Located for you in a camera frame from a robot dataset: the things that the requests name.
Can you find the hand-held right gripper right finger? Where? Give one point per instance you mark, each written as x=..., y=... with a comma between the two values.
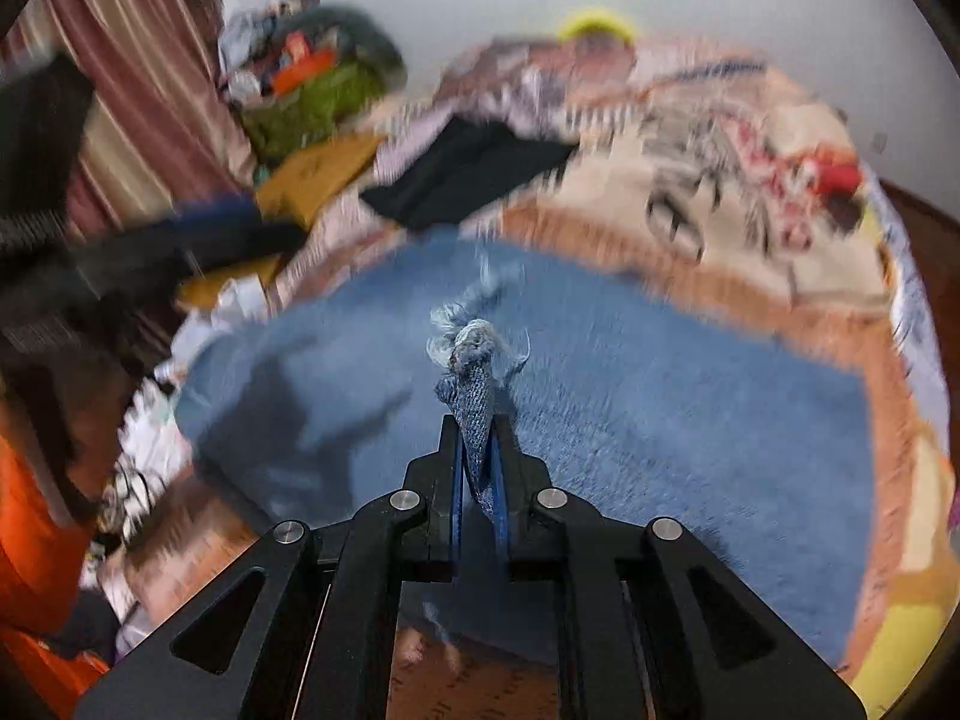
x=504, y=517

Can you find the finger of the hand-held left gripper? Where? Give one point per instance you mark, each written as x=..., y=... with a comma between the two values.
x=217, y=208
x=225, y=247

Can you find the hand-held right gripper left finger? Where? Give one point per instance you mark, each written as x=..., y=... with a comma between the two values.
x=454, y=510

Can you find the blue denim pants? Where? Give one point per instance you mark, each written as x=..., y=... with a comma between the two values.
x=637, y=427

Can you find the white crumpled paper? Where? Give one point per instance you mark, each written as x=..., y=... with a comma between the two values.
x=240, y=300

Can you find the wooden lap desk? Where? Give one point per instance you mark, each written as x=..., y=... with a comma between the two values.
x=315, y=165

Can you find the green fabric storage box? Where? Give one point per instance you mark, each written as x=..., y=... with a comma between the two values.
x=315, y=105

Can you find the striped red curtain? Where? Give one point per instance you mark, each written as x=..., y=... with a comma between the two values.
x=150, y=75

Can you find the pile of clothes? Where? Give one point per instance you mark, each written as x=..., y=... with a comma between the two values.
x=247, y=52

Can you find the black garment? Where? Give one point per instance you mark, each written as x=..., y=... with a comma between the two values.
x=465, y=165

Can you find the orange garment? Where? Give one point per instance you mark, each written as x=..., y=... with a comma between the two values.
x=37, y=562

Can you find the bed with printed cover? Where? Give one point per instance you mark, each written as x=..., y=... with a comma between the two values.
x=750, y=165

